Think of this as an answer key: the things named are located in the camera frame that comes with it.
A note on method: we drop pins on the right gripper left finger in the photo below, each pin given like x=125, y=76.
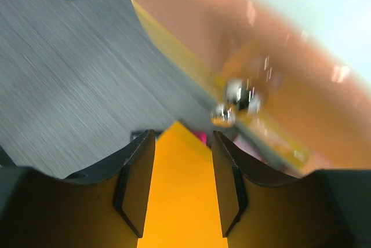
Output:
x=133, y=165

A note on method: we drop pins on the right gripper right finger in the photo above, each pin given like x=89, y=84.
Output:
x=255, y=200

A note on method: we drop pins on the yellow cabinet drawer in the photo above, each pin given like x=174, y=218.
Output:
x=238, y=102

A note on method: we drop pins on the white arched drawer cabinet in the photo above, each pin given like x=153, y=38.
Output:
x=312, y=57

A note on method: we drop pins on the orange folder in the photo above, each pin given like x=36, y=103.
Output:
x=182, y=205

